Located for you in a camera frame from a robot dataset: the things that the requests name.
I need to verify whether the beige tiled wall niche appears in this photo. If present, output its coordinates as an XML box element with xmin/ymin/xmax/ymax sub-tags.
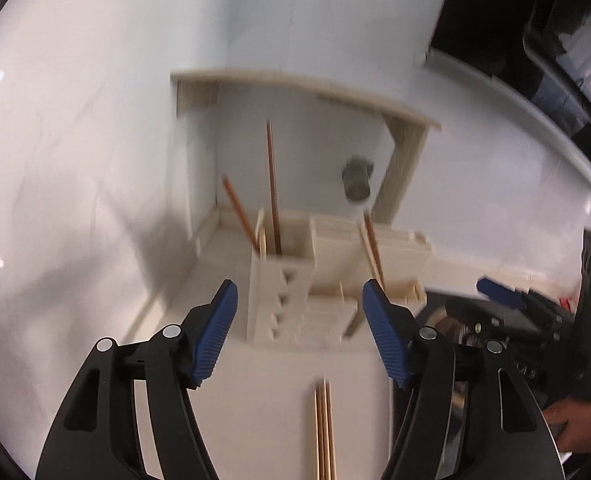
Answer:
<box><xmin>170</xmin><ymin>67</ymin><xmax>443</xmax><ymax>226</ymax></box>

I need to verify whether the white plastic utensil holder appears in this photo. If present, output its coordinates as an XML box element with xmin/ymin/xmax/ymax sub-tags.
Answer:
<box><xmin>248</xmin><ymin>207</ymin><xmax>433</xmax><ymax>352</ymax></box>

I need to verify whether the grey pipe valve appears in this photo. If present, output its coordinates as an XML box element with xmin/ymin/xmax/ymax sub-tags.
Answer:
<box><xmin>343</xmin><ymin>156</ymin><xmax>375</xmax><ymax>204</ymax></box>

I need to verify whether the brown wooden chopstick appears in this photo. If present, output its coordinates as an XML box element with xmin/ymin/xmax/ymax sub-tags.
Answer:
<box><xmin>311</xmin><ymin>382</ymin><xmax>321</xmax><ymax>480</ymax></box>
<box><xmin>325</xmin><ymin>381</ymin><xmax>337</xmax><ymax>480</ymax></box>
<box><xmin>364</xmin><ymin>211</ymin><xmax>387</xmax><ymax>291</ymax></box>
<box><xmin>318</xmin><ymin>374</ymin><xmax>328</xmax><ymax>480</ymax></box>
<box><xmin>266</xmin><ymin>120</ymin><xmax>282</xmax><ymax>256</ymax></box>
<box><xmin>222</xmin><ymin>175</ymin><xmax>258</xmax><ymax>252</ymax></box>

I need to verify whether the range hood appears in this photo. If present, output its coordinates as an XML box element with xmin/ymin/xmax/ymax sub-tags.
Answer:
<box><xmin>423</xmin><ymin>0</ymin><xmax>591</xmax><ymax>153</ymax></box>

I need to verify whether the black glass gas stove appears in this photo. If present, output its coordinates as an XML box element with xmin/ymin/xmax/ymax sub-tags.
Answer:
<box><xmin>390</xmin><ymin>290</ymin><xmax>576</xmax><ymax>480</ymax></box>

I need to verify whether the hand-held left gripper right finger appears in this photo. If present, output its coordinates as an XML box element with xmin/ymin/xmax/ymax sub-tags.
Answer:
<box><xmin>363</xmin><ymin>279</ymin><xmax>566</xmax><ymax>480</ymax></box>

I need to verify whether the person's right hand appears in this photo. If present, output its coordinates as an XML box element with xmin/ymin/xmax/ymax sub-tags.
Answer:
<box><xmin>544</xmin><ymin>394</ymin><xmax>591</xmax><ymax>455</ymax></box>

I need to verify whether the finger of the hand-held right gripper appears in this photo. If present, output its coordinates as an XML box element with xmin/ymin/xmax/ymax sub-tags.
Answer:
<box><xmin>495</xmin><ymin>312</ymin><xmax>566</xmax><ymax>356</ymax></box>
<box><xmin>477</xmin><ymin>276</ymin><xmax>563</xmax><ymax>322</ymax></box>

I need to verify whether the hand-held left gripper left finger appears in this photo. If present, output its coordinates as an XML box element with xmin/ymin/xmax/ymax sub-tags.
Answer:
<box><xmin>35</xmin><ymin>280</ymin><xmax>239</xmax><ymax>480</ymax></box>

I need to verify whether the round stove burner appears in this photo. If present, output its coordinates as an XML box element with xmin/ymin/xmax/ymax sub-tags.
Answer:
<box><xmin>425</xmin><ymin>310</ymin><xmax>482</xmax><ymax>352</ymax></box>

